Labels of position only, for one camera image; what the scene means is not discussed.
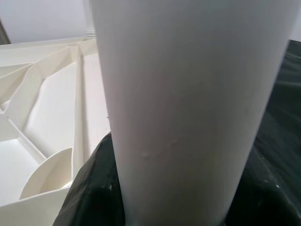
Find black cloth table cover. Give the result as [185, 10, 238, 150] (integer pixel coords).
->
[246, 39, 301, 191]

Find white plastic table leg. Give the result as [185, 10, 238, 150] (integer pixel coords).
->
[84, 0, 97, 40]
[88, 0, 298, 226]

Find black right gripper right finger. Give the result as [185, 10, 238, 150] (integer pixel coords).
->
[225, 147, 301, 226]

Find white plastic children table top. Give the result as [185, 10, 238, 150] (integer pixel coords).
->
[0, 36, 112, 226]

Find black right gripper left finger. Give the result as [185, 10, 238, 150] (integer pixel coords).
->
[54, 133, 129, 226]

